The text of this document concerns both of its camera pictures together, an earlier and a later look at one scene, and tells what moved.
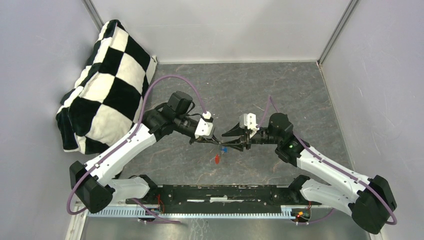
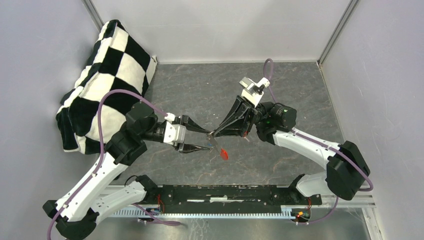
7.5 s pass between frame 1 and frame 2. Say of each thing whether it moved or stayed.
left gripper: moved
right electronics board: stayed
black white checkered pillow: stayed
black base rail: stayed
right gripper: moved
